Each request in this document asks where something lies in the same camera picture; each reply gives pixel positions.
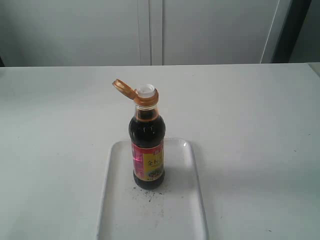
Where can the dark soy sauce bottle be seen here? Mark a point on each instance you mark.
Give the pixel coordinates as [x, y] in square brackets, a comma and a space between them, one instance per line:
[147, 131]

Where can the white rectangular plastic tray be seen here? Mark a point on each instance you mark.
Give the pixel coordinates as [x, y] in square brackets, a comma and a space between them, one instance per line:
[173, 211]

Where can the dark vertical post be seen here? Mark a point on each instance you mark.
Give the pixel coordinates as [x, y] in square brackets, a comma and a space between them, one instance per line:
[290, 31]

